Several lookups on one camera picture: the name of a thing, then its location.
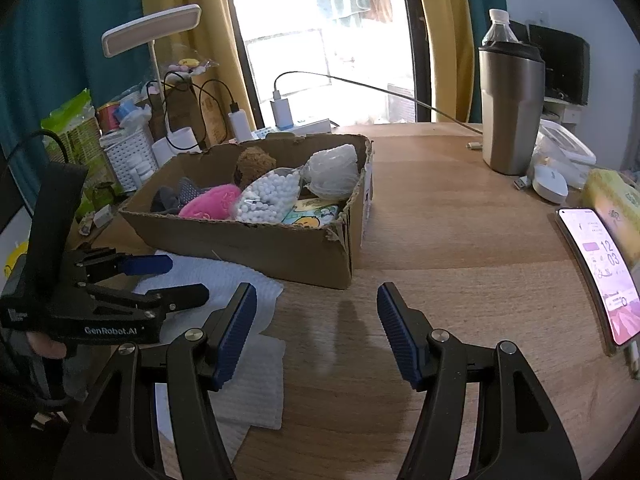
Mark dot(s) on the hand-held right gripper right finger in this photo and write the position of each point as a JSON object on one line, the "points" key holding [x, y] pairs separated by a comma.
{"points": [[400, 340]]}

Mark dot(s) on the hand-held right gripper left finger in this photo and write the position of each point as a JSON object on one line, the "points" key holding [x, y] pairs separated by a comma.
{"points": [[235, 340]]}

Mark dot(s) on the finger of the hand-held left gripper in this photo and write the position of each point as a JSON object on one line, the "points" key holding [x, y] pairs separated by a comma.
{"points": [[147, 264], [170, 296]]}

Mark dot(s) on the dark grey cloth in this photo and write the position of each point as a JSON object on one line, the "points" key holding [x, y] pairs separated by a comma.
{"points": [[162, 200]]}

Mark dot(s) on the pink plush toy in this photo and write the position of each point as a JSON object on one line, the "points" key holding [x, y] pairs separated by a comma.
{"points": [[207, 205]]}

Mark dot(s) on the grey dotted sock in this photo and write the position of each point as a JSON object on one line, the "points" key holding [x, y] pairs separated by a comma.
{"points": [[190, 187]]}

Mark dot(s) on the brown cardboard box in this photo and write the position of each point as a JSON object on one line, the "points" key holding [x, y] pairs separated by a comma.
{"points": [[280, 255]]}

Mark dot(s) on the clear bag of white balls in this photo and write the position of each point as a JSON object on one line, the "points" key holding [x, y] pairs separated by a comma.
{"points": [[270, 195]]}

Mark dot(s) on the duck print tissue packet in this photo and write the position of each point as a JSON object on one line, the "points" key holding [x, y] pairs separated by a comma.
{"points": [[310, 215]]}

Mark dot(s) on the brown plush toy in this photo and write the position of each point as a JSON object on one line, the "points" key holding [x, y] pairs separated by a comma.
{"points": [[252, 162]]}

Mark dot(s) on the clear bag of white filling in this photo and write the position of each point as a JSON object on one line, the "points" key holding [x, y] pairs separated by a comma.
{"points": [[332, 170]]}

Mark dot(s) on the person's left hand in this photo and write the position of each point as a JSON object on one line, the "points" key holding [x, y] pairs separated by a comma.
{"points": [[47, 346]]}

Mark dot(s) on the small patterned pouch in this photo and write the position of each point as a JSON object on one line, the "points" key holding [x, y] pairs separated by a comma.
{"points": [[86, 222]]}

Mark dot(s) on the small white charger cube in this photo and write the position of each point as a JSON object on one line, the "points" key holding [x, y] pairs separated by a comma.
{"points": [[105, 215]]}

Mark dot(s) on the white paper towel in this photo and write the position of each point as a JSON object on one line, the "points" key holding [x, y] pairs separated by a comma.
{"points": [[240, 275]]}

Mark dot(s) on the white pill bottle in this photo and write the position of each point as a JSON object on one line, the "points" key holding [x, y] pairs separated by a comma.
{"points": [[134, 167], [146, 172]]}

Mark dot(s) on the green packet of paper cups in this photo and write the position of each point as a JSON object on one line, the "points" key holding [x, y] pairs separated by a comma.
{"points": [[75, 130]]}

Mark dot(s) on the white woven plastic basket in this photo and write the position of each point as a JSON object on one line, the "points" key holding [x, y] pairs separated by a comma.
{"points": [[127, 155]]}

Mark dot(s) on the red can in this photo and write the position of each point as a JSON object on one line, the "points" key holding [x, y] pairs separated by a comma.
{"points": [[107, 116]]}

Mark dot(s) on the clear bag of plush toys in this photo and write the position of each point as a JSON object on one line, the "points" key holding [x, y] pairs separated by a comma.
{"points": [[187, 65]]}

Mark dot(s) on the white power strip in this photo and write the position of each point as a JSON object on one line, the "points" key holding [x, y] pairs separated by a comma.
{"points": [[300, 125]]}

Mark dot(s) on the white desk lamp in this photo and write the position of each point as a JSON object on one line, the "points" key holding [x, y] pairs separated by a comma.
{"points": [[150, 30]]}

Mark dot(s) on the smartphone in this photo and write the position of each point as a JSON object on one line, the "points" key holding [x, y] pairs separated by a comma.
{"points": [[605, 270]]}

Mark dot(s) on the small round white device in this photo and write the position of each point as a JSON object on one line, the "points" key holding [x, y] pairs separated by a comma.
{"points": [[550, 182]]}

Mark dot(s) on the yellow curtain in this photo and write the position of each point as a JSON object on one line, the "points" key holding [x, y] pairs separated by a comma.
{"points": [[190, 35], [440, 35]]}

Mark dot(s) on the steel tumbler with black lid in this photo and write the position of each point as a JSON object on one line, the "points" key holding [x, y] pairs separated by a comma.
{"points": [[510, 110]]}

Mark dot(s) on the white tabletop device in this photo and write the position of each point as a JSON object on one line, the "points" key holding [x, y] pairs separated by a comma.
{"points": [[565, 145]]}

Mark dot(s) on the yellow tissue pack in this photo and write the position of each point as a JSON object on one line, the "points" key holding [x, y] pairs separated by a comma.
{"points": [[615, 195]]}

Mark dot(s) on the white cabinet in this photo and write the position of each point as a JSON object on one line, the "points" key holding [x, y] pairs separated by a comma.
{"points": [[562, 110]]}

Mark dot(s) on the black monitor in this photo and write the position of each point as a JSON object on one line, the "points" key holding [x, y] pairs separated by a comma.
{"points": [[560, 65]]}

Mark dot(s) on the clear plastic water bottle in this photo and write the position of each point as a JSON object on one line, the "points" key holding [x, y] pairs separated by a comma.
{"points": [[497, 27]]}

